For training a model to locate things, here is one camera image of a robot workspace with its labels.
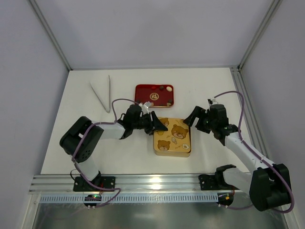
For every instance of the gold chocolate box tray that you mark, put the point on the gold chocolate box tray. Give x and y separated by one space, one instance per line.
172 154

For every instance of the slotted cable duct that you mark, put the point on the slotted cable duct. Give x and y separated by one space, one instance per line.
130 198

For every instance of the square metal plate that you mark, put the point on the square metal plate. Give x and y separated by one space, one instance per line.
172 137

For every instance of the red tray lid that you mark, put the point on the red tray lid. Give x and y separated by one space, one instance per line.
151 93

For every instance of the aluminium front rail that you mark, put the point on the aluminium front rail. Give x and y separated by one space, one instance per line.
127 182

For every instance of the white round chocolate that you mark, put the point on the white round chocolate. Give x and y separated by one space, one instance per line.
169 89

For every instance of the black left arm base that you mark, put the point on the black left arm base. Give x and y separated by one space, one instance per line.
100 183

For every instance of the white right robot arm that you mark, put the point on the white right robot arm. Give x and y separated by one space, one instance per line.
267 184

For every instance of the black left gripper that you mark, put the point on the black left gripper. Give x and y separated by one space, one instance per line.
151 123

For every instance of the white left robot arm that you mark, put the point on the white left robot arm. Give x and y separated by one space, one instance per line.
82 138

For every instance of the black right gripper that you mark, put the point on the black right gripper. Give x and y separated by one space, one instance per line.
201 120

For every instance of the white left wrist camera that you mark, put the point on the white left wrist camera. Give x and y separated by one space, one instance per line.
145 107

